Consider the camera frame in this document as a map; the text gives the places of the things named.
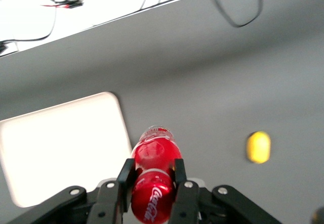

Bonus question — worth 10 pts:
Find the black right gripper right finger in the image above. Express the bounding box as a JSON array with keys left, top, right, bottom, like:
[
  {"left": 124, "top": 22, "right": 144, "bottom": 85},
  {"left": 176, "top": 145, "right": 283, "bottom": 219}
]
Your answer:
[{"left": 168, "top": 158, "right": 283, "bottom": 224}]

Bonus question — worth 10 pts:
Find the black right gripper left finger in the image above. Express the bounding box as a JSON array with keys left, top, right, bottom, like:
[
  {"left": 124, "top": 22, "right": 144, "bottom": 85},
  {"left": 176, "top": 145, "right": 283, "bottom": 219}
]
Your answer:
[{"left": 7, "top": 158, "right": 138, "bottom": 224}]

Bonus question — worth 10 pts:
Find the red coke bottle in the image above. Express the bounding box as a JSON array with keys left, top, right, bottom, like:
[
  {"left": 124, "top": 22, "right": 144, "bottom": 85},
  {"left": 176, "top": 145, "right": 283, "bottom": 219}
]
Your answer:
[{"left": 131, "top": 125, "right": 183, "bottom": 224}]

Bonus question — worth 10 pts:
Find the white rectangular tray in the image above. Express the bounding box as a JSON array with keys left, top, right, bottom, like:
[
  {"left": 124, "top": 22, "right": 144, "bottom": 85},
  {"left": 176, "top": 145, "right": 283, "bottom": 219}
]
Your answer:
[{"left": 0, "top": 92, "right": 134, "bottom": 208}]

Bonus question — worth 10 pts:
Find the yellow oval plastic object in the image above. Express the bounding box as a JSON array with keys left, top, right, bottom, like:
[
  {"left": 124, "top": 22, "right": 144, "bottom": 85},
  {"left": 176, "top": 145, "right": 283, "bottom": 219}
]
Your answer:
[{"left": 245, "top": 130, "right": 272, "bottom": 164}]

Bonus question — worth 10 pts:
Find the black cable on table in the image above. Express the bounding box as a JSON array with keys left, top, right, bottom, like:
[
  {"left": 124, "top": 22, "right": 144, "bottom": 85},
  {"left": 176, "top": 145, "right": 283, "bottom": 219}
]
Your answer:
[{"left": 208, "top": 0, "right": 268, "bottom": 28}]

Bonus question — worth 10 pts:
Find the long black floor cable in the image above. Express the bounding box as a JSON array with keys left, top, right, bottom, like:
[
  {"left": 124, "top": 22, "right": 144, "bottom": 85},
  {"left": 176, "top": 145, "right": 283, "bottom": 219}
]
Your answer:
[{"left": 0, "top": 5, "right": 59, "bottom": 45}]

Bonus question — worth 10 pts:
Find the black connector with red wires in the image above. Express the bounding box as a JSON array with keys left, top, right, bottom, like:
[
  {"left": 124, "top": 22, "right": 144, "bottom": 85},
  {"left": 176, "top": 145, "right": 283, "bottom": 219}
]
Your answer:
[{"left": 40, "top": 0, "right": 85, "bottom": 9}]

